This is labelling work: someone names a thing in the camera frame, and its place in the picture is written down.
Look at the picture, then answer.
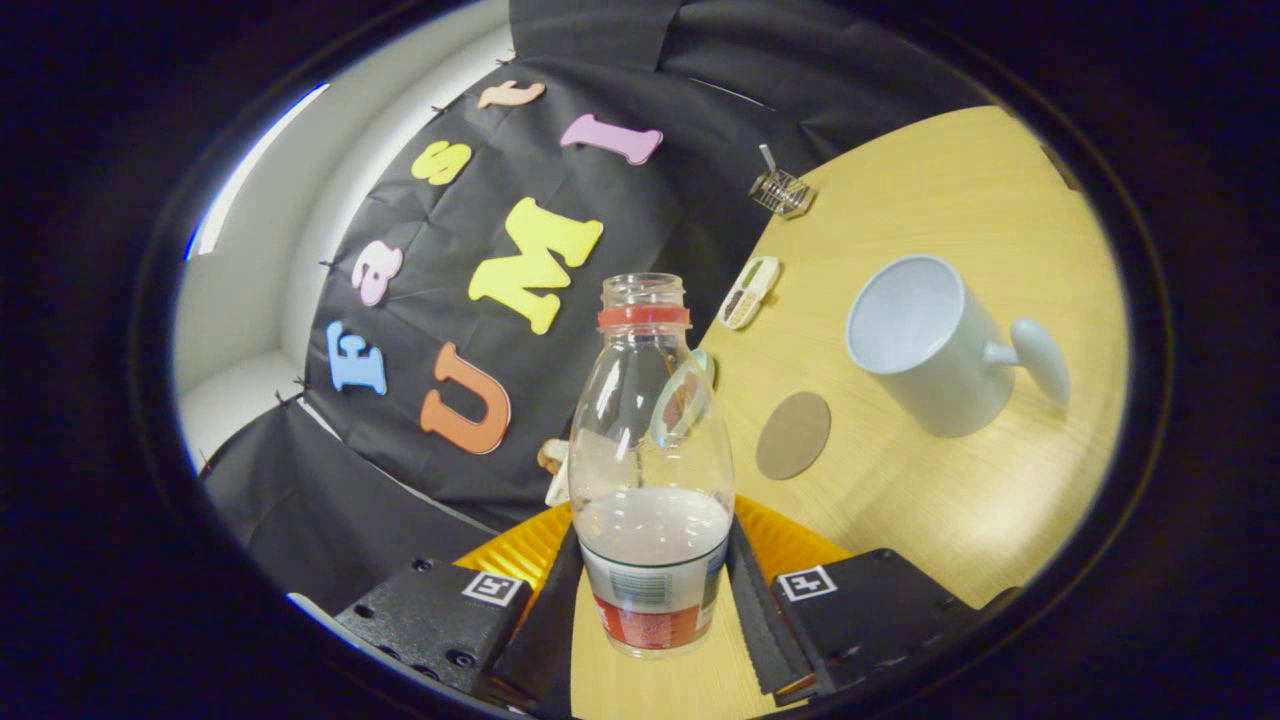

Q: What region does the white divided dish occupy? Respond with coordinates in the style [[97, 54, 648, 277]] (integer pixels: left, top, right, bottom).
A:
[[718, 256, 781, 332]]

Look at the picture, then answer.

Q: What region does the wooden table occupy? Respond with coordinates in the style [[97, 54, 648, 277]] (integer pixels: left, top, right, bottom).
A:
[[570, 105, 1131, 719]]

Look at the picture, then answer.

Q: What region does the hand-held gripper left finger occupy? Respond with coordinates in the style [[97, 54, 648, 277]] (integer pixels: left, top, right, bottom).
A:
[[335, 502, 583, 719]]

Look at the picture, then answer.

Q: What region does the white cup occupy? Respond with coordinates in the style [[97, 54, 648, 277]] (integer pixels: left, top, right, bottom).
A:
[[845, 254, 1072, 439]]

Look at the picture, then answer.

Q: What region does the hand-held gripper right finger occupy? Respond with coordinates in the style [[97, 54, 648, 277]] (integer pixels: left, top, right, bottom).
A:
[[728, 495, 1021, 706]]

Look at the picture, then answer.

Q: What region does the pale green plate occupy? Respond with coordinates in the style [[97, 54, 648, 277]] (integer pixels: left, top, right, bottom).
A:
[[650, 348, 717, 449]]

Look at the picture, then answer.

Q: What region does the metal wire holder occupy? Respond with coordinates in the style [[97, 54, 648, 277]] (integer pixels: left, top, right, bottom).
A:
[[748, 168, 816, 219]]

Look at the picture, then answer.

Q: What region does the brown round coaster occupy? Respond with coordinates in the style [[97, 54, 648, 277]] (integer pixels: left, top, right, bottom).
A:
[[755, 391, 833, 481]]

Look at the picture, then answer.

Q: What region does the large ceiling light panel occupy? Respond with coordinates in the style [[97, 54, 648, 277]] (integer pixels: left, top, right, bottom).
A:
[[185, 85, 331, 261]]

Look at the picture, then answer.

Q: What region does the clear bottle with red label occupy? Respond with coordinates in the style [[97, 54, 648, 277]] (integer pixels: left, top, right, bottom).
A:
[[568, 272, 737, 660]]

